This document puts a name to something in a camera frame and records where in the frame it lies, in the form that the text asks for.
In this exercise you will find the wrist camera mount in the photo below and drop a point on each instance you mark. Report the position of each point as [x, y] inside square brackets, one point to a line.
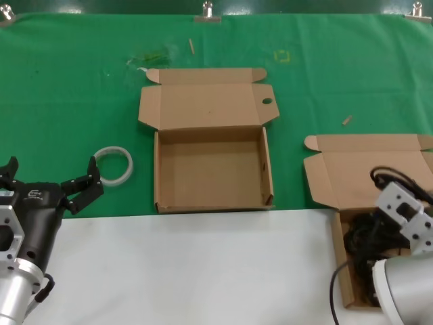
[10, 216]
[392, 199]

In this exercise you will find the clear plastic wrapper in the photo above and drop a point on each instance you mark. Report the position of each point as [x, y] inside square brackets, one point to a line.
[155, 55]

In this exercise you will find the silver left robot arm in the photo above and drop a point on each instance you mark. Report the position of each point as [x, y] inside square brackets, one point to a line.
[13, 298]

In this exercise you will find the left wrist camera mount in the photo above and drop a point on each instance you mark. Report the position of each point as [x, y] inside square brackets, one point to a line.
[10, 216]

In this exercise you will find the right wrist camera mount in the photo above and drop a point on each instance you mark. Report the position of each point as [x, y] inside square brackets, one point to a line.
[392, 199]

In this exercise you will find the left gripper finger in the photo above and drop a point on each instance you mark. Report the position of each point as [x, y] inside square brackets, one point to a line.
[86, 189]
[9, 169]

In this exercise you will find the short wooden chip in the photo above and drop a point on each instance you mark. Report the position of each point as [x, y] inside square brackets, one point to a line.
[347, 120]

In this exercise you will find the small white scrap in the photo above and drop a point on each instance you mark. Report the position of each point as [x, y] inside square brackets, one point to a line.
[142, 68]

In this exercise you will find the silver binder clip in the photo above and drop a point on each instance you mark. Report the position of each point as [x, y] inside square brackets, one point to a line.
[417, 13]
[207, 17]
[6, 15]

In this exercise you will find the thin wooden stick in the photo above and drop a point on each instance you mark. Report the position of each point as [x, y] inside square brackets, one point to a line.
[191, 45]

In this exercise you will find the cardboard box with hole flap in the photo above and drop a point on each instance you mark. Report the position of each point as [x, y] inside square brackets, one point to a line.
[209, 101]

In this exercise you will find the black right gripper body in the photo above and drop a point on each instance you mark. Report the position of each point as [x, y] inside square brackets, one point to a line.
[389, 235]

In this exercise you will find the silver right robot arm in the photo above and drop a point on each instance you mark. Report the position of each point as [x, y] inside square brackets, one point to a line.
[406, 291]

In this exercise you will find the green table cloth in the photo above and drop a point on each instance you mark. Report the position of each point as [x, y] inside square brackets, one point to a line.
[67, 101]

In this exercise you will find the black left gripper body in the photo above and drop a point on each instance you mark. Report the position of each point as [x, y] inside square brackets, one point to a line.
[37, 216]

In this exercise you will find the clear tape roll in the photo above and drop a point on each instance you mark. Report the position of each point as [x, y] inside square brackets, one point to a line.
[115, 182]

